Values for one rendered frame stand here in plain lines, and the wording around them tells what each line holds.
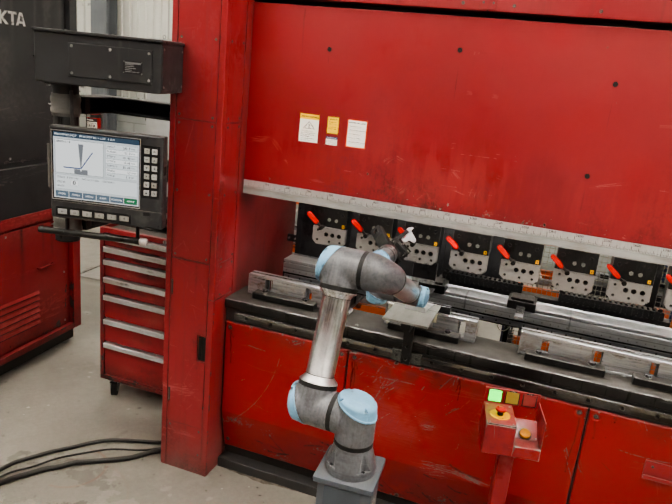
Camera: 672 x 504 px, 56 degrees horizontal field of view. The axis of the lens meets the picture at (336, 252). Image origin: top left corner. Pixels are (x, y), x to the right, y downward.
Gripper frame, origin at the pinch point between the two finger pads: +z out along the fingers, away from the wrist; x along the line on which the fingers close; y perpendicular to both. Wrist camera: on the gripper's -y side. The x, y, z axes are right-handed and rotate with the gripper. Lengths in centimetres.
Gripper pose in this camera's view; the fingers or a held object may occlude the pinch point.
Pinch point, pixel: (398, 238)
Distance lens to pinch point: 252.6
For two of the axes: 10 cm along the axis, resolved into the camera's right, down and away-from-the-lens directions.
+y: 6.5, 7.5, -0.6
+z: 3.4, -2.2, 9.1
